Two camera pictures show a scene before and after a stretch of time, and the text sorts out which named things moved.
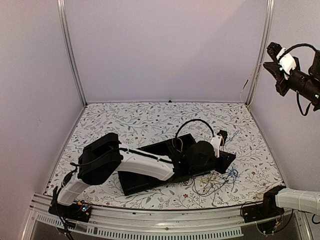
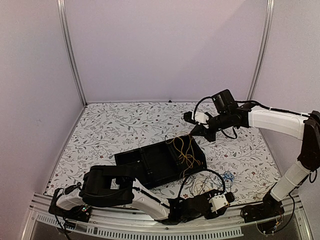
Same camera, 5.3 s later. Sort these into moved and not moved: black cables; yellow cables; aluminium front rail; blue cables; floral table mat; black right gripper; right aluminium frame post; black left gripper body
Moved: black cables; yellow cables; blue cables; black right gripper; black left gripper body
Not moved: floral table mat; aluminium front rail; right aluminium frame post
